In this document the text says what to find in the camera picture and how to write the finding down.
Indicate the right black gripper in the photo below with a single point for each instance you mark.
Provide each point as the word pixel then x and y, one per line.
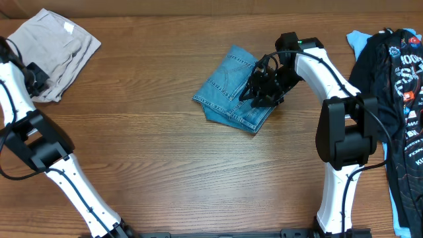
pixel 258 84

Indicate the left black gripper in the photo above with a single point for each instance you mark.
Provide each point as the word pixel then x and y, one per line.
pixel 43 77

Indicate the light blue denim jeans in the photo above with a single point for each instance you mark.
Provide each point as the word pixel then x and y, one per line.
pixel 219 95

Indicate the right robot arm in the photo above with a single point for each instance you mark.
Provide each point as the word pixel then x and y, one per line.
pixel 346 133

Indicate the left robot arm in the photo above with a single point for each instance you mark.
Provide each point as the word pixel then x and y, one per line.
pixel 45 148

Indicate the folded beige trousers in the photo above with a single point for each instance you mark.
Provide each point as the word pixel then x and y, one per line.
pixel 56 45

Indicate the light blue t-shirt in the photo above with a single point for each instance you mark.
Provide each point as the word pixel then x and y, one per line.
pixel 358 41

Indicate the black printed jersey shirt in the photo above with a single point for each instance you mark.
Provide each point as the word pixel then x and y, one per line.
pixel 400 109

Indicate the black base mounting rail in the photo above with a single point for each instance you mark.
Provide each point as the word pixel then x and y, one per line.
pixel 224 234

